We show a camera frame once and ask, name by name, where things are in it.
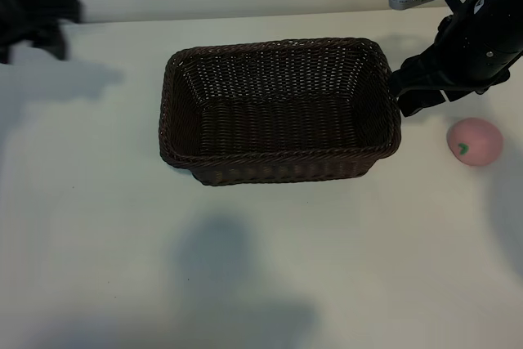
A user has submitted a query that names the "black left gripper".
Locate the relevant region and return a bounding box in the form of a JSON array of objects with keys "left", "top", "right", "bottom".
[{"left": 0, "top": 0, "right": 83, "bottom": 66}]

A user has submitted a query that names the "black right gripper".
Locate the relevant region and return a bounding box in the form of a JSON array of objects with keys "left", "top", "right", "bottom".
[{"left": 389, "top": 0, "right": 523, "bottom": 119}]

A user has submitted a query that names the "pink peach with green mark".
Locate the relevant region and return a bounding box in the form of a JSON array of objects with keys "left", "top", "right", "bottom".
[{"left": 445, "top": 117, "right": 503, "bottom": 168}]

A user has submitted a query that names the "dark brown wicker basket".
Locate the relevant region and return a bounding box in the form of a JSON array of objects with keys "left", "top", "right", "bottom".
[{"left": 158, "top": 37, "right": 404, "bottom": 186}]

